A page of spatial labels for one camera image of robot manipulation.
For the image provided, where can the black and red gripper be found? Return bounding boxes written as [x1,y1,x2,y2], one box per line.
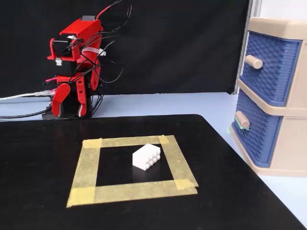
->
[51,59,88,118]

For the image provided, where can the white toy brick cube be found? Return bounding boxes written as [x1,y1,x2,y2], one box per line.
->
[132,143,162,171]

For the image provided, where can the blue woven-pattern drawer taped handle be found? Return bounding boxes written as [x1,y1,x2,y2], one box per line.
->
[231,90,284,168]

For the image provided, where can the yellow masking tape strip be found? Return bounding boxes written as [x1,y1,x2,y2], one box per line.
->
[82,135,174,149]
[158,135,200,190]
[70,179,199,205]
[66,138,103,208]

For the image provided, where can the black table mat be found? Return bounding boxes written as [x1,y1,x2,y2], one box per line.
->
[0,114,307,230]

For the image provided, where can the black backdrop cloth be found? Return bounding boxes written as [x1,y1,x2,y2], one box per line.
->
[0,0,250,97]

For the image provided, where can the green tape piece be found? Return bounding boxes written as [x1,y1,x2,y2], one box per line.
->
[225,118,251,134]

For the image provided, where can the white translucent USB cable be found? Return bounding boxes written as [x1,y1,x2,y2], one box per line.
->
[0,89,58,102]

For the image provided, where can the thick black power cable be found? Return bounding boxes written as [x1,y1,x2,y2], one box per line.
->
[0,107,53,119]

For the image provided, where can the white cable tie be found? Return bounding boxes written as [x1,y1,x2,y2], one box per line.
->
[81,47,106,57]

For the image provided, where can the thin black servo wire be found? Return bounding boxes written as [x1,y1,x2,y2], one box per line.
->
[97,40,127,84]
[95,0,133,37]

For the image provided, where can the red wire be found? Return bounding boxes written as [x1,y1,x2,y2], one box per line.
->
[95,0,123,20]

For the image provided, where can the blue woven-pattern drawer plain handle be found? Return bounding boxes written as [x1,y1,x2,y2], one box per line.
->
[238,31,302,107]

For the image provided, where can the aluminium profile post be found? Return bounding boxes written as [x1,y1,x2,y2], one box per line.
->
[233,0,262,94]

